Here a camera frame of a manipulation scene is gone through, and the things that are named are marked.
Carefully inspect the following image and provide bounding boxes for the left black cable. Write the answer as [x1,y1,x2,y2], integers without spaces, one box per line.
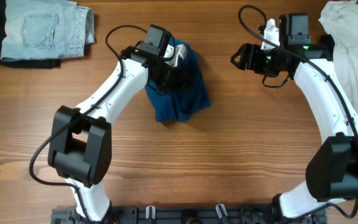
[29,24,177,223]

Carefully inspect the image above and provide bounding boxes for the light blue denim shorts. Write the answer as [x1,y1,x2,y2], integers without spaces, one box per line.
[1,0,95,62]

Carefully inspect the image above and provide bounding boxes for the white t-shirt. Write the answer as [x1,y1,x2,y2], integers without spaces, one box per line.
[318,1,358,114]

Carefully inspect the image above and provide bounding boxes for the right black cable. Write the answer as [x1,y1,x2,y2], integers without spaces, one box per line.
[237,4,358,220]

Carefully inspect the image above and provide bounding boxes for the dark blue polo shirt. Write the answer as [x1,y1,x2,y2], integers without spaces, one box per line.
[145,40,211,122]

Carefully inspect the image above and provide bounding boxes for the black cable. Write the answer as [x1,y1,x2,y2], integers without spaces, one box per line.
[237,4,358,220]
[29,24,177,223]

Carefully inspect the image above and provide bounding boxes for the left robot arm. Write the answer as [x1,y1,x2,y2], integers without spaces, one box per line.
[48,25,188,223]

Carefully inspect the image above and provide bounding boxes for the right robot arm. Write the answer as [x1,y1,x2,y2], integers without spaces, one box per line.
[231,13,358,223]

